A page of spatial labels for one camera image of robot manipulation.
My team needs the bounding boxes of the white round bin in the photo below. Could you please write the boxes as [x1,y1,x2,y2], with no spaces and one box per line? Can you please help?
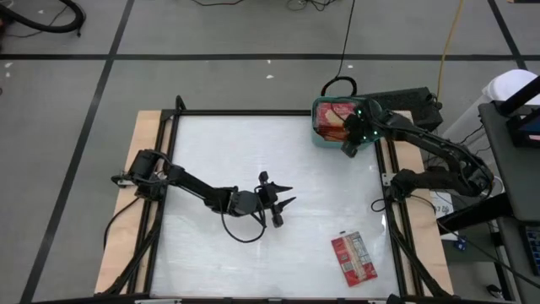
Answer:
[441,68,540,144]

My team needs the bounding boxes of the black cable with loop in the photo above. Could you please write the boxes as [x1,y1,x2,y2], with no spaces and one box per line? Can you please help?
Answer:
[320,0,359,98]

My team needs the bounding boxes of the dark keyboard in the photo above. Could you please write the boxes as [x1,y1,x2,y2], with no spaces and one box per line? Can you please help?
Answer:
[524,225,540,276]

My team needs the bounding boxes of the dark grey desk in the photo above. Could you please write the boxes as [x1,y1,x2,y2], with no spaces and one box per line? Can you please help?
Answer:
[478,100,540,224]

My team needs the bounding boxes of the white paper sheet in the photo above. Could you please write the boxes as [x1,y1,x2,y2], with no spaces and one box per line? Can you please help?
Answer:
[429,190,456,220]

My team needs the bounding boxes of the tangled black cables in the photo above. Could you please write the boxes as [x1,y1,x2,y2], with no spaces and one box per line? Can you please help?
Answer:
[286,0,341,13]

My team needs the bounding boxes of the thick black hose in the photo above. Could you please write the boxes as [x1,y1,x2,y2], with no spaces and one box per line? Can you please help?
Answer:
[0,0,87,38]

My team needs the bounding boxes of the black computer case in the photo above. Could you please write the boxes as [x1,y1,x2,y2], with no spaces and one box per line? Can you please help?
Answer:
[366,86,444,133]

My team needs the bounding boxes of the teal plastic basket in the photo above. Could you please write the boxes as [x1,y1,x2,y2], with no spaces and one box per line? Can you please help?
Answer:
[310,95,385,149]

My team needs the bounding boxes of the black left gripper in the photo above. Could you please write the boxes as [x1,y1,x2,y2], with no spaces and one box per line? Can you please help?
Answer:
[230,171,297,229]

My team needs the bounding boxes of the yellow cable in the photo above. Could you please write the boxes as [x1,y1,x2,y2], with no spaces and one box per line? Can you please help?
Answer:
[435,0,466,111]

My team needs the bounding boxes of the red popcorn bag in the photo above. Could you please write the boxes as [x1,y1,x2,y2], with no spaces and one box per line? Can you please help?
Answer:
[315,100,354,143]
[330,230,379,289]

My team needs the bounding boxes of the black metal table frame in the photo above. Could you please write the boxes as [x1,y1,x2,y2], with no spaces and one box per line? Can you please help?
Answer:
[99,95,455,304]

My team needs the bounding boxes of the black desk leg beam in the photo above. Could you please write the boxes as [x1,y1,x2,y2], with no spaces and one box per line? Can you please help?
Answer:
[436,192,514,236]

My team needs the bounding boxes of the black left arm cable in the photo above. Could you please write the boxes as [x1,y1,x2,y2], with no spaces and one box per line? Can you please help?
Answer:
[219,206,269,245]

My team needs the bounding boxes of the black pole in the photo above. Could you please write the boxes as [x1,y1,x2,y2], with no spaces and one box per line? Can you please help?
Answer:
[496,74,540,116]

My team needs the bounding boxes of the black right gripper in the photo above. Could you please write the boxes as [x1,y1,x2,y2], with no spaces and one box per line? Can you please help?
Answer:
[340,99,386,159]

